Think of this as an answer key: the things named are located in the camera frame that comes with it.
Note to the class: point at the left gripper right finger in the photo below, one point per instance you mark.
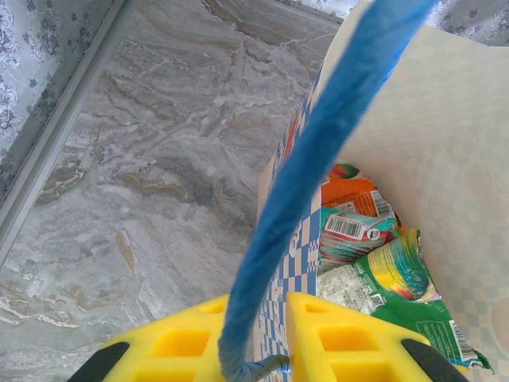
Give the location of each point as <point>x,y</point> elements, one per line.
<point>310,338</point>

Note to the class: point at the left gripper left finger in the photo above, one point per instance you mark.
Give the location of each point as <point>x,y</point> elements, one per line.
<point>139,358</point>

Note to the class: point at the green snack bag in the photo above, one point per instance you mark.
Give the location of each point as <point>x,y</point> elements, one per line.
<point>417,310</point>

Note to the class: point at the teal Fox's candy bag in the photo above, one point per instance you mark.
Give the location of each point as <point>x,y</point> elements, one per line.
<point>358,235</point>

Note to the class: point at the small orange snack bag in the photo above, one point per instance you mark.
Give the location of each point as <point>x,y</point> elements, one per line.
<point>350,191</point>

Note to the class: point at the blue checkered paper bag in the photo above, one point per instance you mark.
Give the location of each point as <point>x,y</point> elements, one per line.
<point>437,119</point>

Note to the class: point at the aluminium side rail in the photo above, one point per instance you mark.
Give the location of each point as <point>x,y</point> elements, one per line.
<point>60,119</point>

